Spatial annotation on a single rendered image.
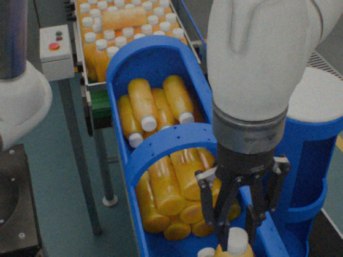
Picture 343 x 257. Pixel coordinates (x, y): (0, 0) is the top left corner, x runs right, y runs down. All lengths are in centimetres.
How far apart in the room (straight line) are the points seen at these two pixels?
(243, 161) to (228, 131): 5
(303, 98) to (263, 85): 100
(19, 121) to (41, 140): 182
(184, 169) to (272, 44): 62
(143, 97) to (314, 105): 52
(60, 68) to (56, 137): 136
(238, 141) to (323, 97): 97
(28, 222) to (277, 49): 81
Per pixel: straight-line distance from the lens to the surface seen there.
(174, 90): 133
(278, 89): 50
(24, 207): 117
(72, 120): 187
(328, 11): 59
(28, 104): 113
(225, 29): 47
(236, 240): 77
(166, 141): 102
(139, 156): 105
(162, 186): 106
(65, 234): 244
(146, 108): 127
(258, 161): 59
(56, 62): 161
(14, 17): 100
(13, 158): 131
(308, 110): 144
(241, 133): 54
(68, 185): 265
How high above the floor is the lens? 193
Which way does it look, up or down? 41 degrees down
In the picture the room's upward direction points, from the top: 3 degrees counter-clockwise
